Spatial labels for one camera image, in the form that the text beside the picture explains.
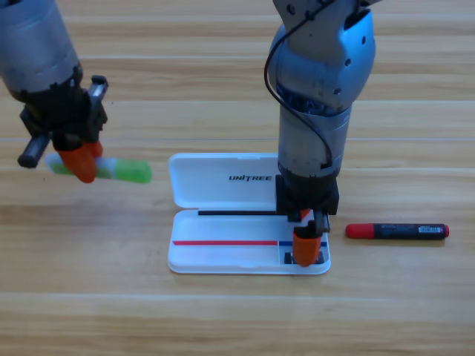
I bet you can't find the white plastic pencil case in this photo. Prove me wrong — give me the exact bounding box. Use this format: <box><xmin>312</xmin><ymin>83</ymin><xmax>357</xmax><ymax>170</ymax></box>
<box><xmin>167</xmin><ymin>152</ymin><xmax>332</xmax><ymax>276</ymax></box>

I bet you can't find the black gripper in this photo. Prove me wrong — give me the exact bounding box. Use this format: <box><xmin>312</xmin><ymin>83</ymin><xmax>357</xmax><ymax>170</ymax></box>
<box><xmin>275</xmin><ymin>173</ymin><xmax>341</xmax><ymax>268</ymax></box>
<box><xmin>17</xmin><ymin>72</ymin><xmax>109</xmax><ymax>185</ymax></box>

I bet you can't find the red and black marker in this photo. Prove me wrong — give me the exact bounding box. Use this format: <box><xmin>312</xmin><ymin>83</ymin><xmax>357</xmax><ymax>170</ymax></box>
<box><xmin>344</xmin><ymin>222</ymin><xmax>450</xmax><ymax>240</ymax></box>

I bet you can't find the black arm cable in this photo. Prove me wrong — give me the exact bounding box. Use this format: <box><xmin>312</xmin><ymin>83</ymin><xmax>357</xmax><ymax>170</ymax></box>
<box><xmin>263</xmin><ymin>0</ymin><xmax>335</xmax><ymax>168</ymax></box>

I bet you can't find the black eraser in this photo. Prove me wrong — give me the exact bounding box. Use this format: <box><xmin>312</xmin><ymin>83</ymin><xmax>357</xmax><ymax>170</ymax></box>
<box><xmin>284</xmin><ymin>251</ymin><xmax>326</xmax><ymax>266</ymax></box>

